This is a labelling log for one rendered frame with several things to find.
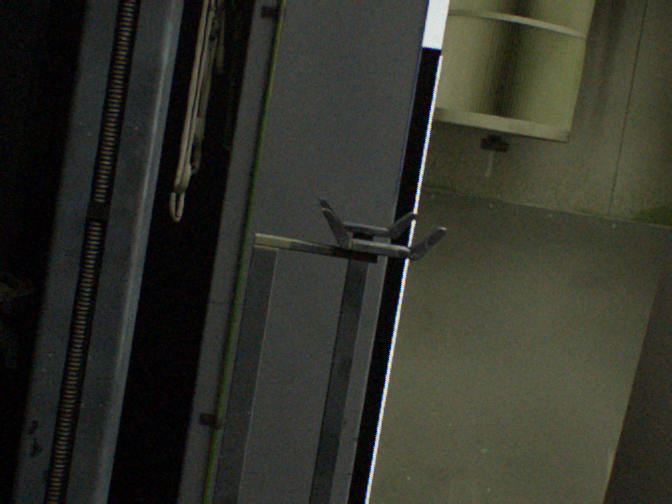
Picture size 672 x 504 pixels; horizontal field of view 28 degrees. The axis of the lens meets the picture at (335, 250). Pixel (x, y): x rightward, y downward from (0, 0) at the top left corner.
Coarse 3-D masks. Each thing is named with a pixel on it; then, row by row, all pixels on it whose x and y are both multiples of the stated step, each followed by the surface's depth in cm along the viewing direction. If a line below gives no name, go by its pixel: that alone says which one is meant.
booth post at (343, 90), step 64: (256, 0) 139; (320, 0) 139; (384, 0) 139; (256, 64) 139; (320, 64) 139; (384, 64) 140; (256, 128) 140; (320, 128) 140; (384, 128) 140; (256, 192) 140; (320, 192) 140; (384, 192) 141; (320, 256) 141; (384, 256) 141; (320, 320) 141; (320, 384) 142; (192, 448) 142; (256, 448) 142
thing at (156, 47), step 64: (128, 0) 89; (128, 64) 91; (128, 128) 90; (64, 192) 90; (128, 192) 90; (64, 256) 90; (128, 256) 90; (64, 320) 91; (128, 320) 92; (64, 384) 92; (64, 448) 92
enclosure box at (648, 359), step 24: (648, 336) 219; (648, 360) 217; (648, 384) 215; (648, 408) 213; (624, 432) 223; (648, 432) 211; (624, 456) 221; (648, 456) 209; (624, 480) 219; (648, 480) 208
